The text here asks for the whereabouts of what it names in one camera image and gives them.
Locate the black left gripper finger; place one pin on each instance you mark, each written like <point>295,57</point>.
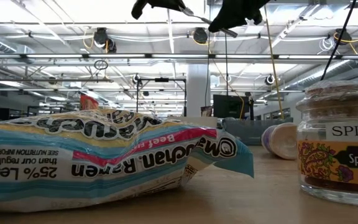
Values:
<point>169,3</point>

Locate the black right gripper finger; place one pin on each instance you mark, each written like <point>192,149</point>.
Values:
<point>232,15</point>

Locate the brown snack bag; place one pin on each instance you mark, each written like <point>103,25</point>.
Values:
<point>206,111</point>

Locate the blue striped ramen packet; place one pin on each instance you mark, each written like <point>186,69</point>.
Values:
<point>104,161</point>

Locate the white building pillar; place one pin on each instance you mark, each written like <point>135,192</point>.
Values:
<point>197,93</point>

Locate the orange snack bag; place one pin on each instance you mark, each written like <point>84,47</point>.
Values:
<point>88,102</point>

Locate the dark grey bin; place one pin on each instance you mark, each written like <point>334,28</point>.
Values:
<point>250,130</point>

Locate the purple label spice shaker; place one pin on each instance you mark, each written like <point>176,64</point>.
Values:
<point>281,141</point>

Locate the black gantry frame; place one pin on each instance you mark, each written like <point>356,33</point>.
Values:
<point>162,80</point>

